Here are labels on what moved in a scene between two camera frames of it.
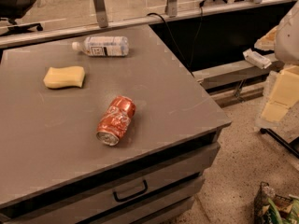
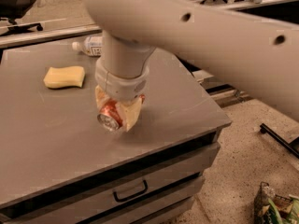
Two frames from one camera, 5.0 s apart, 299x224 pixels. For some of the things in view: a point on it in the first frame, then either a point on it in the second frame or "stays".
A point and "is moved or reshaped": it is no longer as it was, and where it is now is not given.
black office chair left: [14, 4] stays
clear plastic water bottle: [103, 46] stays
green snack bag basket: [271, 208] stays
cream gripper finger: [285, 95] → [130, 111]
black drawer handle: [146, 187] stays
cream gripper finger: [267, 42] → [100, 96]
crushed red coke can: [116, 119] is moved or reshaped
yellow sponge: [59, 77] stays
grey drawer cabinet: [54, 170] stays
